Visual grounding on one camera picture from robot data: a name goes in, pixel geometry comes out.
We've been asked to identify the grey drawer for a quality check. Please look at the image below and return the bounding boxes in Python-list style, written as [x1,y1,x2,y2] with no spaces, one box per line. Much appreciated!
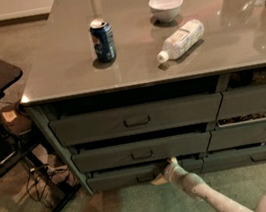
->
[208,120,266,152]
[218,84,266,120]
[85,154,208,196]
[72,132,210,172]
[49,94,222,146]
[202,146,266,173]

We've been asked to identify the grey drawer cabinet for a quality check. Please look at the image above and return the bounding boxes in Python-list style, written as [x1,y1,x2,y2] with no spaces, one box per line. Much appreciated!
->
[22,0,266,193]

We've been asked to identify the white plastic bottle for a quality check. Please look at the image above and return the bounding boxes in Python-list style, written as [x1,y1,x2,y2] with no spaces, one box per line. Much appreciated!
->
[157,19,204,64]

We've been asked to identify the blue soda can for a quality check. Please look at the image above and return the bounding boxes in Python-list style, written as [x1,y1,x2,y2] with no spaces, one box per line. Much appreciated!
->
[89,18,116,63]

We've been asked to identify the white bowl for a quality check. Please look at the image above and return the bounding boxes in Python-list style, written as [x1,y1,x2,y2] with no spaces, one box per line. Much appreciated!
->
[148,0,183,23]

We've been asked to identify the brown bag under stand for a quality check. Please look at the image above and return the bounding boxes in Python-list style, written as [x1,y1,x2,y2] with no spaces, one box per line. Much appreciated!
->
[0,102,33,136]

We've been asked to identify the black cables on floor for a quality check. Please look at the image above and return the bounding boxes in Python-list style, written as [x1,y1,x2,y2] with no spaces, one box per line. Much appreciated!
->
[19,148,77,212]

